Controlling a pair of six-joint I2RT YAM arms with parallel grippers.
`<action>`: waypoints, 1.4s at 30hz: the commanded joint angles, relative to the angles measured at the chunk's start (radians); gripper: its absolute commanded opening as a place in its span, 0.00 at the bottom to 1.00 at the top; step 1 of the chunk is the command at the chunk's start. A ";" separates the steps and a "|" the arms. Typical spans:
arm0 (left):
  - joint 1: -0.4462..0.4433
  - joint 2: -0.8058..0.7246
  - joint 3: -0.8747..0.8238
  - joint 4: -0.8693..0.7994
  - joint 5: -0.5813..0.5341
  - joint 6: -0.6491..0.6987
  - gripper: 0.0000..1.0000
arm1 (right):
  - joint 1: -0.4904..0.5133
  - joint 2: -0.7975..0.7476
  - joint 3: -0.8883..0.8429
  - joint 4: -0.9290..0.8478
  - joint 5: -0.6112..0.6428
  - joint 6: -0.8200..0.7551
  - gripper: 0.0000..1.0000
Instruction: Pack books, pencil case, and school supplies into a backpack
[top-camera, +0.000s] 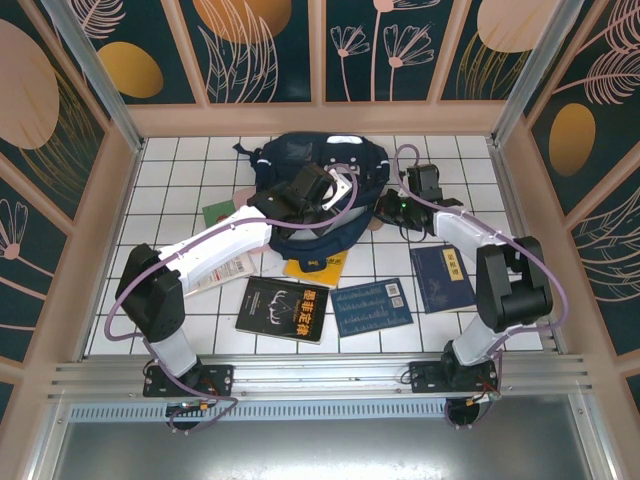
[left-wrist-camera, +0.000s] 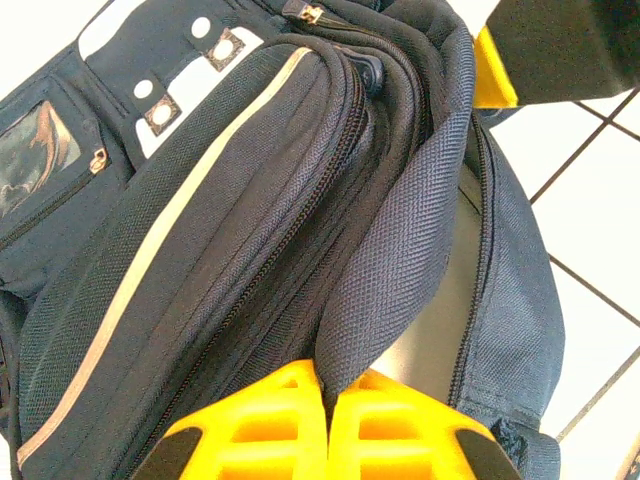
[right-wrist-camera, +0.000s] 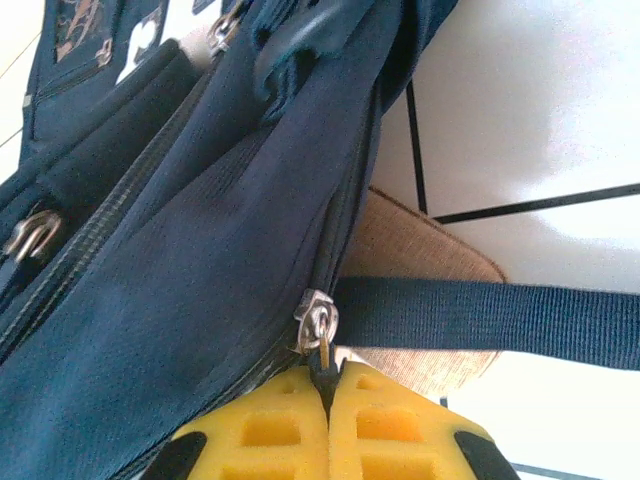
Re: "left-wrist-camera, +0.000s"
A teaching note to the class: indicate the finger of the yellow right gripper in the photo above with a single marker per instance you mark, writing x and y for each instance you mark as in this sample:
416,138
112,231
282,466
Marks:
492,80

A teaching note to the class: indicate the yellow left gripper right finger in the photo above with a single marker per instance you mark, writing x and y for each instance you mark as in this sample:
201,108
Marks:
390,440

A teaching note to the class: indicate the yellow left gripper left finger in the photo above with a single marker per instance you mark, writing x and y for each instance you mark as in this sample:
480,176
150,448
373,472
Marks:
260,430

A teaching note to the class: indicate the navy blue backpack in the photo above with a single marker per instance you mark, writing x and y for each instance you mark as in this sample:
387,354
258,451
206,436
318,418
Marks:
225,225

